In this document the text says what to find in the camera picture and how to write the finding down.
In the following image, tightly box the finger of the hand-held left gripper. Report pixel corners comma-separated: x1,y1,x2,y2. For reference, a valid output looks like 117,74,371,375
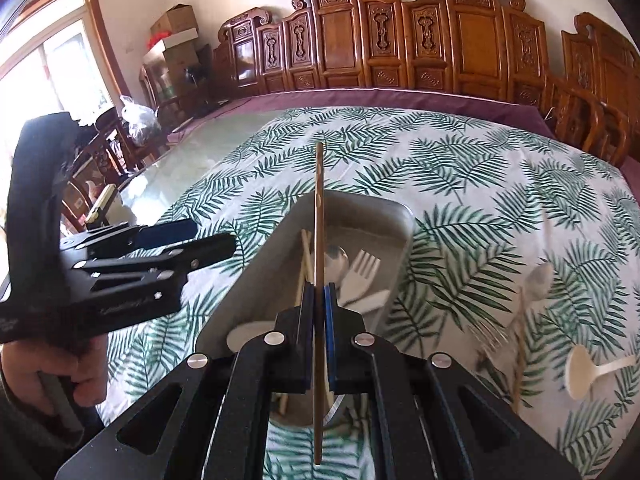
75,232,236,287
87,219,198,257

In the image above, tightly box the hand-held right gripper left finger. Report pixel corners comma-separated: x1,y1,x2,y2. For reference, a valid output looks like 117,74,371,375
55,282,318,480

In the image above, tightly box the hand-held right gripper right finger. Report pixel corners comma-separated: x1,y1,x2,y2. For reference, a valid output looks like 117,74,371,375
322,282,583,480

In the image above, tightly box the white plastic fork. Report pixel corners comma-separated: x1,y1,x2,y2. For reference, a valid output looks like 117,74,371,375
340,250,383,311

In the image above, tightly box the metal spoon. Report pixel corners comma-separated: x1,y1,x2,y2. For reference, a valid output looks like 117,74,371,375
324,245,351,306
520,260,556,311

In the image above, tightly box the rectangular metal tray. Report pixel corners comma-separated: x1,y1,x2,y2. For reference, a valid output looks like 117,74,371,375
195,190,417,428

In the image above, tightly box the metal fork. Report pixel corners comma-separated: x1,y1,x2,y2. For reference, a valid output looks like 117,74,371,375
472,310,518,361

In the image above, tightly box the person's left forearm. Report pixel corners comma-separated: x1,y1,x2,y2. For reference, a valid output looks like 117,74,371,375
0,385,106,480

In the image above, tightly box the person's left hand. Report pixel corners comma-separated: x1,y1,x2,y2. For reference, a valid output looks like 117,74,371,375
0,332,108,411

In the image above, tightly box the beige case with black band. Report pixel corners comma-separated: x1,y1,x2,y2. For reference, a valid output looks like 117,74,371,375
85,184,118,226

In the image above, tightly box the wooden dining chair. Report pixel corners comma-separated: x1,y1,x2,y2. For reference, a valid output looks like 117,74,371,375
65,110,151,231

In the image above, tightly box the clear plastic bag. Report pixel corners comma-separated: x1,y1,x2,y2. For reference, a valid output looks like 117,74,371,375
120,95,161,141

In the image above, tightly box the small black fan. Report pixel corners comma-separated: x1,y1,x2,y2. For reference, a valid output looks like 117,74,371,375
182,65,208,111

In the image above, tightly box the large brown cardboard box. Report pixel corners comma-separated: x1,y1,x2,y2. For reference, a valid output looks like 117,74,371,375
145,42,211,106

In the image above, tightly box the white flat box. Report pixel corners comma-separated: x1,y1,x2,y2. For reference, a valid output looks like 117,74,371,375
144,27,200,53

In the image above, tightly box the green leaf print tablecloth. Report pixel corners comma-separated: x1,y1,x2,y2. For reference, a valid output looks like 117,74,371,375
97,105,640,480

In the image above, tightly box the wooden framed glass door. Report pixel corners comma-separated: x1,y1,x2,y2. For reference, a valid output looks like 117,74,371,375
0,0,121,126

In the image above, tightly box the long purple sofa cushion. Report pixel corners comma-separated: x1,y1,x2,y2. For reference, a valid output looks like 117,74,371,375
190,89,556,138

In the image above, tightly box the carved wooden sofa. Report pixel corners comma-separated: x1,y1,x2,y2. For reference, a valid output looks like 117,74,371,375
212,0,556,111

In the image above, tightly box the carved wooden armchair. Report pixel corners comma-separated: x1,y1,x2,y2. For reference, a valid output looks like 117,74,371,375
545,12,640,166

